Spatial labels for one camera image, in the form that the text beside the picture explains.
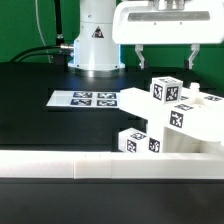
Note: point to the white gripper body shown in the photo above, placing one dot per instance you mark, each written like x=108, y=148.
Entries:
x=151, y=22

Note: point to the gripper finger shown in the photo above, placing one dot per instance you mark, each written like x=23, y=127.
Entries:
x=140, y=56
x=189, y=62

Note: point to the white chair back frame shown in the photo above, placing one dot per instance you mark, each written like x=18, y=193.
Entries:
x=196, y=114

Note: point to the white chair seat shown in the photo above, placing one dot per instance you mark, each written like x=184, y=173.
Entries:
x=171, y=139

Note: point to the white tagged cube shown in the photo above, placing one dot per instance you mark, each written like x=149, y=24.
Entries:
x=166, y=89

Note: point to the black vertical pole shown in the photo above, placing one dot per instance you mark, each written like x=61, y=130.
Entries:
x=58, y=21

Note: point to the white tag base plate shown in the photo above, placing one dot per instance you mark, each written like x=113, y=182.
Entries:
x=84, y=99

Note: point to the white U-shaped fence frame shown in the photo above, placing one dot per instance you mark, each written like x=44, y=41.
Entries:
x=206, y=164

